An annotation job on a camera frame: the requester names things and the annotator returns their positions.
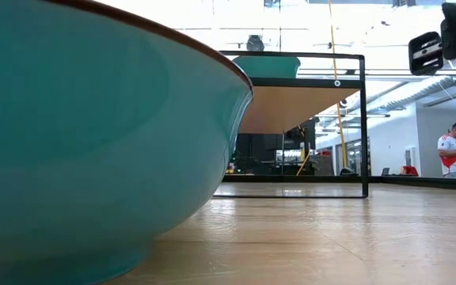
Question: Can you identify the wooden shelf with black frame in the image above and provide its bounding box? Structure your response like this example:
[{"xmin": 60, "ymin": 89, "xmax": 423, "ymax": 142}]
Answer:
[{"xmin": 211, "ymin": 50, "xmax": 371, "ymax": 199}]

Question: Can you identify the person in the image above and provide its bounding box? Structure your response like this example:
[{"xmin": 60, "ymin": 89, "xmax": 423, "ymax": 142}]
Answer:
[{"xmin": 436, "ymin": 121, "xmax": 456, "ymax": 178}]

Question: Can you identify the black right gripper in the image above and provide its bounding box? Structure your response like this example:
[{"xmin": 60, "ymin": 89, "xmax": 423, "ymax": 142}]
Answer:
[{"xmin": 408, "ymin": 2, "xmax": 456, "ymax": 77}]

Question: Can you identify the dark background equipment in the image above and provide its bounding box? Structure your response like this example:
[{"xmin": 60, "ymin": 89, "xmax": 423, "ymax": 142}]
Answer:
[{"xmin": 234, "ymin": 117, "xmax": 318, "ymax": 176}]

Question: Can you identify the dark ceiling fixture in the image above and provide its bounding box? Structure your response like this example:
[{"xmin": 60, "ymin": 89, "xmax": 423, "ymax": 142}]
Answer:
[{"xmin": 246, "ymin": 34, "xmax": 265, "ymax": 53}]

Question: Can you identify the black aluminium table frame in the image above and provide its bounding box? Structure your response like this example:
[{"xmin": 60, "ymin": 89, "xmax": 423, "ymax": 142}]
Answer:
[{"xmin": 222, "ymin": 173, "xmax": 456, "ymax": 192}]

